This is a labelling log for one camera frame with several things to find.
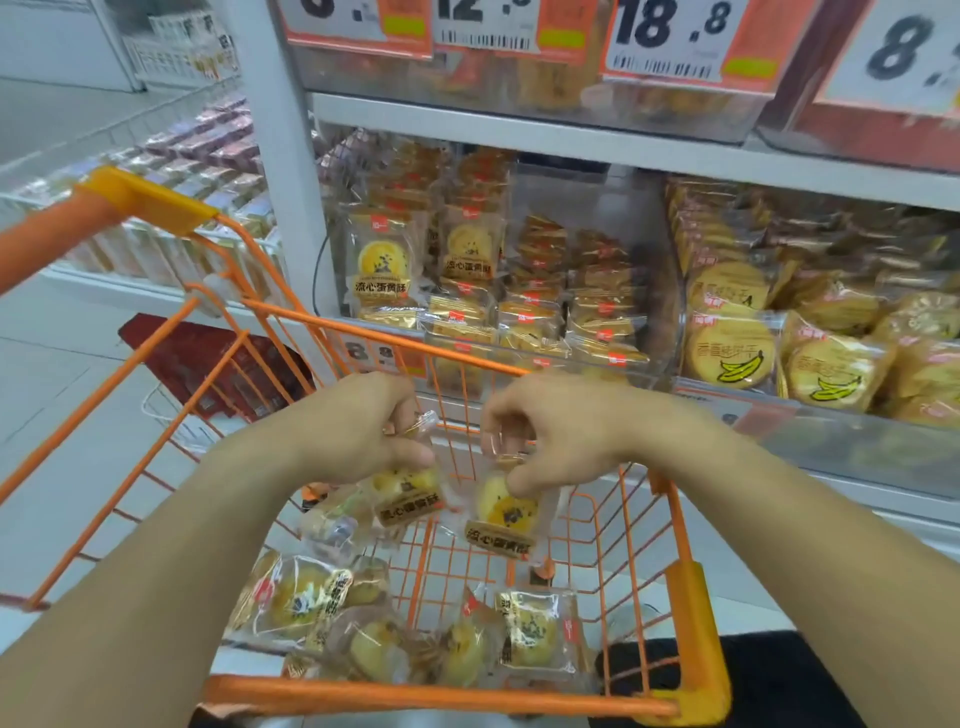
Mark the orange white price tag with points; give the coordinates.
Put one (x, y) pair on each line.
(742, 416)
(330, 19)
(892, 52)
(480, 22)
(367, 354)
(660, 34)

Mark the person's left forearm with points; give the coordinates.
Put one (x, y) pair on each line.
(135, 600)

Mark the white metal store shelf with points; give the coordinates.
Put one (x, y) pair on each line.
(285, 187)

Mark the pile of pastry packets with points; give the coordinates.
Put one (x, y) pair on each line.
(300, 600)

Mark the group of silver boxed cakes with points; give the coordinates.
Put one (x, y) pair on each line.
(195, 150)

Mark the orange shopping cart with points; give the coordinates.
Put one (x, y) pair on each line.
(45, 232)

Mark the red carton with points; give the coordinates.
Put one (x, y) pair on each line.
(862, 142)

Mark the person's left hand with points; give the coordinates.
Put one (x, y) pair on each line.
(352, 427)

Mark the person's white right shoe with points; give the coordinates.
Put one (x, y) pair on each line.
(630, 621)

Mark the person's right forearm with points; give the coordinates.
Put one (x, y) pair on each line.
(825, 570)

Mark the pile of golden cake packets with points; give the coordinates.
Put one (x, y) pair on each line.
(559, 86)

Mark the person's right leg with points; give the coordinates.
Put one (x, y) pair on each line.
(765, 682)

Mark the white store cabinet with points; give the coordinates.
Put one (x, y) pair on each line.
(60, 52)

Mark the rows of egg yolk packets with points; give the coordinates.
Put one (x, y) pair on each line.
(382, 262)

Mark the red box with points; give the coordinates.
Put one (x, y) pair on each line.
(187, 360)

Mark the person's right hand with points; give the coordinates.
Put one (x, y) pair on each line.
(585, 420)

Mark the group of banana biscuit packets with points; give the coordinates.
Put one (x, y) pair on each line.
(731, 352)

